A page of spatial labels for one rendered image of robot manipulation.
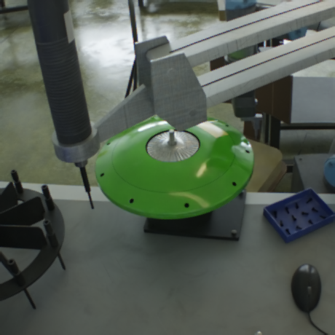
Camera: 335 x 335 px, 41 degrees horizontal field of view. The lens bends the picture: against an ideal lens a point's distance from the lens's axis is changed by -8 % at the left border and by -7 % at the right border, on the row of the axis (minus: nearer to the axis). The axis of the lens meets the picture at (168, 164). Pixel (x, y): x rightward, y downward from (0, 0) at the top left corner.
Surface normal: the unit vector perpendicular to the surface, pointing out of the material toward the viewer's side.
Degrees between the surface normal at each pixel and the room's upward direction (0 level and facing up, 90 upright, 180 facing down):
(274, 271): 0
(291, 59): 9
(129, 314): 0
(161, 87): 90
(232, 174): 24
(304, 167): 0
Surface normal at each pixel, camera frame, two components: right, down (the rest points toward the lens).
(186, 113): 0.35, 0.56
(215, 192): 0.14, -0.51
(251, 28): -0.23, -0.73
